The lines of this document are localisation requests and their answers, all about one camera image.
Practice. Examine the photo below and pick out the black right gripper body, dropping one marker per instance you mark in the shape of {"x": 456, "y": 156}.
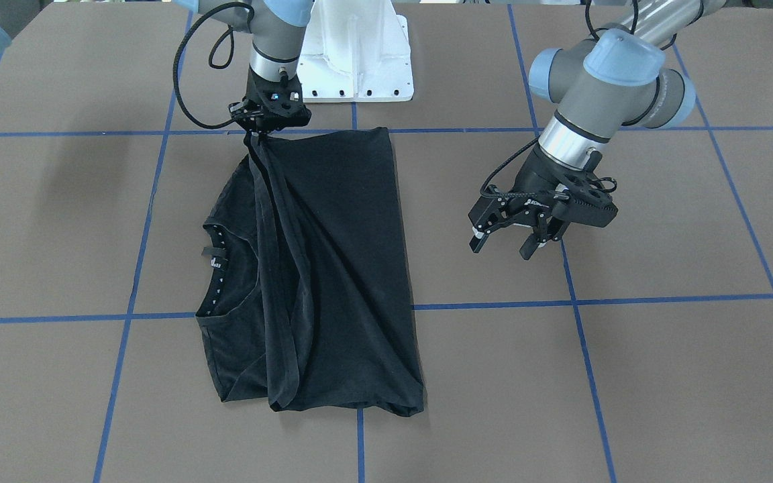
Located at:
{"x": 255, "y": 93}

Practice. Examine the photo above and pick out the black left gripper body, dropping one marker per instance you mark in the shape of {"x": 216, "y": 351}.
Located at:
{"x": 535, "y": 176}

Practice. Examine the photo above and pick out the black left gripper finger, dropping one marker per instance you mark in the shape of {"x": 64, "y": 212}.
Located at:
{"x": 544, "y": 231}
{"x": 482, "y": 230}

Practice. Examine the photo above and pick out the black printed t-shirt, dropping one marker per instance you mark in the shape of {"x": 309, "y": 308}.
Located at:
{"x": 310, "y": 301}

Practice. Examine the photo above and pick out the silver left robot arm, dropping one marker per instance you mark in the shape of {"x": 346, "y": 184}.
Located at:
{"x": 614, "y": 78}

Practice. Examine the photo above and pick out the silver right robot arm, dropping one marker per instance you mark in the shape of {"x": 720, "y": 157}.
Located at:
{"x": 277, "y": 29}

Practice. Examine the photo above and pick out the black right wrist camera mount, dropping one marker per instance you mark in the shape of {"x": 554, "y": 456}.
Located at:
{"x": 284, "y": 105}

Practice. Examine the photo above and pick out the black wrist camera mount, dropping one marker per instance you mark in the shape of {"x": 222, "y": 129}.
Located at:
{"x": 581, "y": 198}
{"x": 284, "y": 105}

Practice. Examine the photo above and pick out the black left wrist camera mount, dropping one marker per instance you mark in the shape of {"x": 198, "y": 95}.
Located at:
{"x": 581, "y": 198}

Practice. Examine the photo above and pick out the white pedestal column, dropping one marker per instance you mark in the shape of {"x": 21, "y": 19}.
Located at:
{"x": 356, "y": 51}

